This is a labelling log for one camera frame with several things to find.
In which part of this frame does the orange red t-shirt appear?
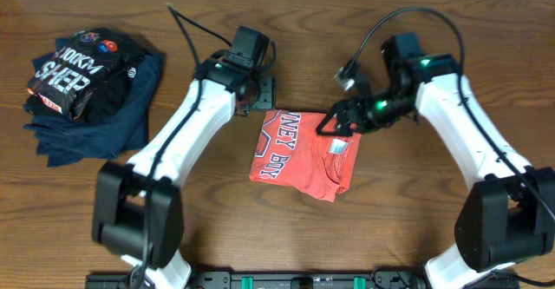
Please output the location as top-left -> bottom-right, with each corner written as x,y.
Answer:
249,109 -> 361,202

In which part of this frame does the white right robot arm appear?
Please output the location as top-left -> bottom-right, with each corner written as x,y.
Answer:
317,51 -> 554,288

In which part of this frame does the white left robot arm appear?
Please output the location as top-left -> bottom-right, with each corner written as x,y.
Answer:
92,56 -> 275,288

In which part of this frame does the folded black printed shirt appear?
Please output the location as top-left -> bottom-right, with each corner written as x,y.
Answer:
25,28 -> 147,122

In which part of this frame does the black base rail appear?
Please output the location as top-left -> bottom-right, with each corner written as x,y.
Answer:
84,268 -> 520,289

